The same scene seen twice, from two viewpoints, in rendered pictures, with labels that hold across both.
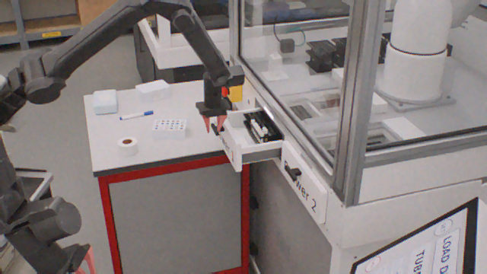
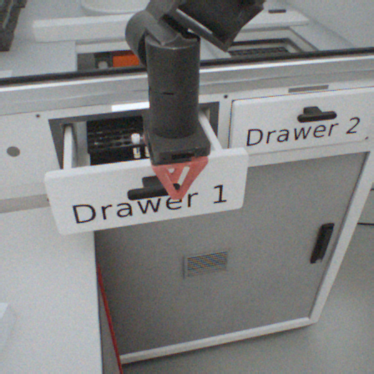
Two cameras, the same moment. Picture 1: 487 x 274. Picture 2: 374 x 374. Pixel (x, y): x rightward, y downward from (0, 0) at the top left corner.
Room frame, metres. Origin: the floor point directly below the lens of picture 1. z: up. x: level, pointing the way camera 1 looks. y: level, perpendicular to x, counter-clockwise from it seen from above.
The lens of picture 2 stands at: (1.42, 0.50, 1.26)
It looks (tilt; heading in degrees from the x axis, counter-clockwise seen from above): 40 degrees down; 276
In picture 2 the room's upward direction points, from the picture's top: straight up
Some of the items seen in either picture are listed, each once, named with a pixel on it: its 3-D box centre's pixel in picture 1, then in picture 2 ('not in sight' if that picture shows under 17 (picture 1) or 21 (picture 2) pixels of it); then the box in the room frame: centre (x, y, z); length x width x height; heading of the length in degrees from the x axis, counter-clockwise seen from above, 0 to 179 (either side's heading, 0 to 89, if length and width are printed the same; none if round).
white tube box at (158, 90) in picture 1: (153, 91); not in sight; (2.04, 0.40, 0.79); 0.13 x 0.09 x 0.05; 122
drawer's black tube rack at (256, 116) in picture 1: (281, 128); (135, 126); (1.57, -0.13, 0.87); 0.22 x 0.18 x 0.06; 108
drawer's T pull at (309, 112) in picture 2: (294, 172); (314, 113); (1.24, -0.15, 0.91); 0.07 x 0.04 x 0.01; 18
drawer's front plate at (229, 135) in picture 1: (226, 135); (151, 191); (1.51, 0.06, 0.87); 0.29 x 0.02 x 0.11; 18
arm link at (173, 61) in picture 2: (214, 81); (171, 58); (1.47, 0.09, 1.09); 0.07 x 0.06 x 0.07; 117
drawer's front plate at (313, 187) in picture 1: (302, 180); (304, 121); (1.25, -0.17, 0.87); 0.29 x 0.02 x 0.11; 18
